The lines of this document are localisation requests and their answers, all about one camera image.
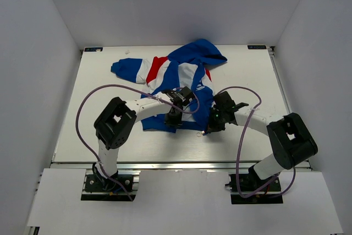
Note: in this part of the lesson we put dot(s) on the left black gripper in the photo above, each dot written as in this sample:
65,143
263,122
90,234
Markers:
175,123

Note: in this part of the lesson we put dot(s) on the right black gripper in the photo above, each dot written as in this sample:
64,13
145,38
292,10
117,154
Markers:
213,127

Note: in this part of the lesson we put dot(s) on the blue white red jacket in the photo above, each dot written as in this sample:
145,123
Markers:
185,66

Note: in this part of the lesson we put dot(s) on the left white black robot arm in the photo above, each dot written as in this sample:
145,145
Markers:
114,124

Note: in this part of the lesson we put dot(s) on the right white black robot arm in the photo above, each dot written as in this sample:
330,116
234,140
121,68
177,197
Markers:
289,137

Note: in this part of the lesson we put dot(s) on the right blue table sticker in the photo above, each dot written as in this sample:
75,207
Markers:
256,47

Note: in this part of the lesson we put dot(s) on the blue table sticker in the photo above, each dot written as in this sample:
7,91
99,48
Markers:
93,49
256,47

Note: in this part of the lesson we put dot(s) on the left blue table sticker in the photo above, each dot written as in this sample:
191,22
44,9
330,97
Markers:
93,49

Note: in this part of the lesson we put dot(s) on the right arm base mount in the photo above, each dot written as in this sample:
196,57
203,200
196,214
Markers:
267,195

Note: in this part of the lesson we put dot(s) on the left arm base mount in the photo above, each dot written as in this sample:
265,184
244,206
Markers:
97,187

